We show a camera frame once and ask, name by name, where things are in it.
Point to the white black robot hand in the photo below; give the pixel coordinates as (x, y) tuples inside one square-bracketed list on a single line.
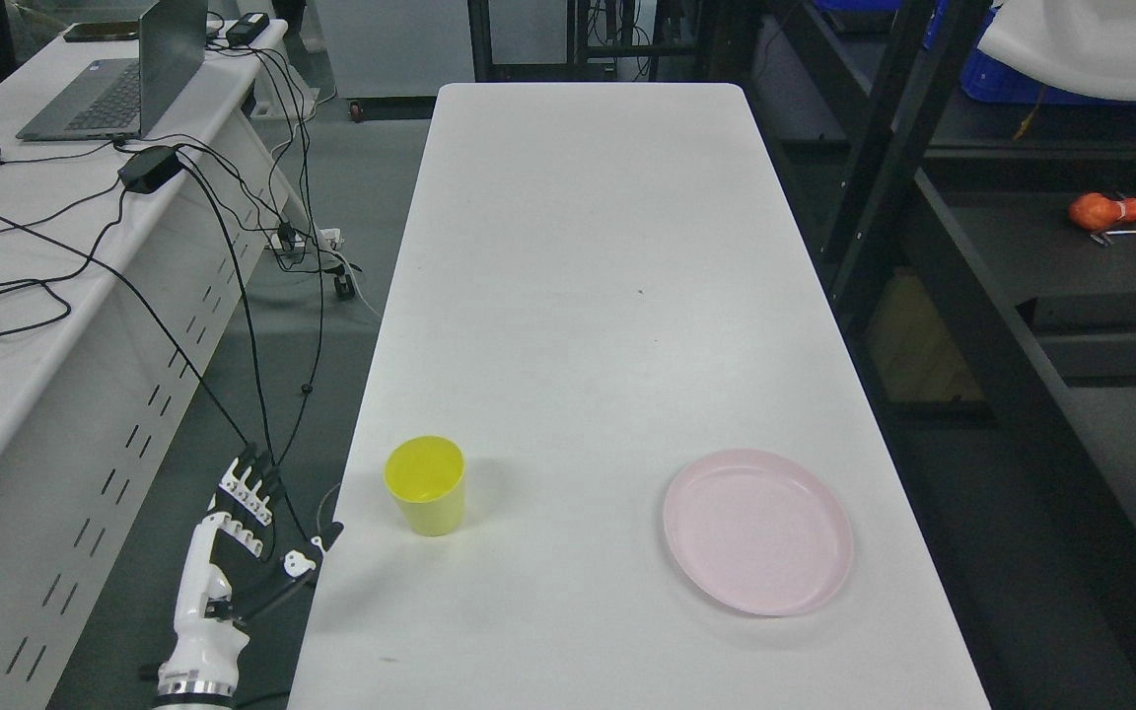
[(229, 577)]

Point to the yellow plastic cup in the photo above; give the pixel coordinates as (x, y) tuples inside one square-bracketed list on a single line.
[(425, 477)]

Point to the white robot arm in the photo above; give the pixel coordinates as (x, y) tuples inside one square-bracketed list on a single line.
[(194, 701)]

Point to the black metal shelf rack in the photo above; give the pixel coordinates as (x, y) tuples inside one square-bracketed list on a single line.
[(997, 339)]

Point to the orange toy on shelf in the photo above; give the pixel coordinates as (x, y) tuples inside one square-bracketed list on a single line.
[(1095, 212)]

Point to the white perforated side desk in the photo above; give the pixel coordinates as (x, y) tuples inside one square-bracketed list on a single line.
[(109, 305)]

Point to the white power strip on floor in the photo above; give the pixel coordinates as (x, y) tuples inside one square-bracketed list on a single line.
[(289, 240)]

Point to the black power adapter brick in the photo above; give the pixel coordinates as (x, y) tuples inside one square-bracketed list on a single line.
[(149, 169)]

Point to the white rectangular table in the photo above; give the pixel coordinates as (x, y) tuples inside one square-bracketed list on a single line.
[(598, 284)]

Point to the grey open laptop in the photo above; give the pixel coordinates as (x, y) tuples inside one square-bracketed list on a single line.
[(116, 98)]

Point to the pink plastic plate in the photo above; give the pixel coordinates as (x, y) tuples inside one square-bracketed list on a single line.
[(758, 533)]

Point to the black charger near laptop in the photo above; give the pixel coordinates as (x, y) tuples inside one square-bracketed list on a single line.
[(246, 29)]

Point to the black phone on desk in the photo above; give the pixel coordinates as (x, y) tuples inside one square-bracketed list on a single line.
[(98, 32)]

